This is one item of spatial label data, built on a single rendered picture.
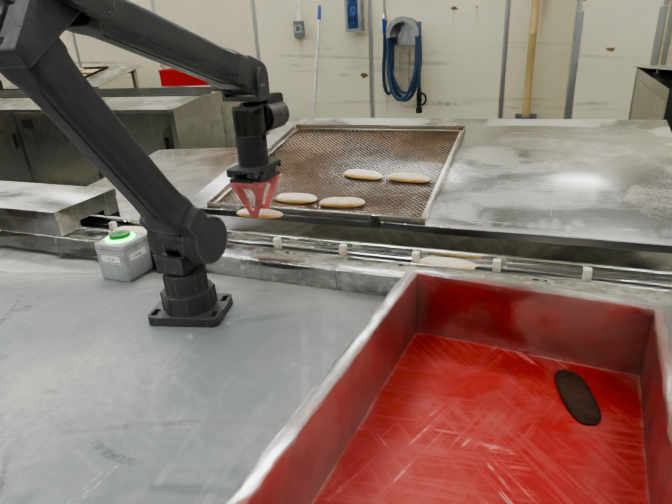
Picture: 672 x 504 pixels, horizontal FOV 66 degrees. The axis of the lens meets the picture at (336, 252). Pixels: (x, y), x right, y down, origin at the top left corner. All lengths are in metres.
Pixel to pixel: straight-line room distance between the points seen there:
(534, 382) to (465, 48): 4.02
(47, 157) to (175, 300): 3.86
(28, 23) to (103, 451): 0.47
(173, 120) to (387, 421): 3.26
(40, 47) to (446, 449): 0.60
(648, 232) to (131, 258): 0.94
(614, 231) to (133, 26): 0.83
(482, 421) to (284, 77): 4.65
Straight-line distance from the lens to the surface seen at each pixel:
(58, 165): 4.60
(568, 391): 0.70
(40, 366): 0.88
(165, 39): 0.80
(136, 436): 0.69
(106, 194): 1.35
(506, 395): 0.69
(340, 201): 1.11
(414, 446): 0.61
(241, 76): 0.92
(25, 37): 0.65
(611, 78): 4.28
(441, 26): 4.62
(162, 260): 0.86
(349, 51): 4.83
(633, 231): 1.04
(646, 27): 4.28
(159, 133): 3.83
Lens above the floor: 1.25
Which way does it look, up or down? 23 degrees down
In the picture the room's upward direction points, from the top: 3 degrees counter-clockwise
